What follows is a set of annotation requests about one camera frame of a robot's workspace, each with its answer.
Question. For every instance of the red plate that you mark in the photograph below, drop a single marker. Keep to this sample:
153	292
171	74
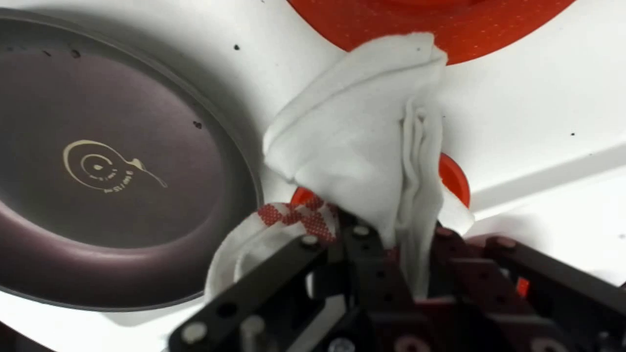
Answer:
456	26

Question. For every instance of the black frying pan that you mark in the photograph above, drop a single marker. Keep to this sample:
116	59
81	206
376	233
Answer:
118	162

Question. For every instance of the white towel with red print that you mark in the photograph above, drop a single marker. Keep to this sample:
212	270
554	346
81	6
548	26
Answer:
353	129

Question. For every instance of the empty red bowl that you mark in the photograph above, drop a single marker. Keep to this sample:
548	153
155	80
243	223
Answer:
454	178

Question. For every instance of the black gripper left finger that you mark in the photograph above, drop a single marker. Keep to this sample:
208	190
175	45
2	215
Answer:
286	294

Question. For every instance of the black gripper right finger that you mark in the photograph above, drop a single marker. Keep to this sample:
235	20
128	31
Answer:
521	305

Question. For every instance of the white plastic tray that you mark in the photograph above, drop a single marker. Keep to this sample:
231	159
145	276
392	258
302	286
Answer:
521	104

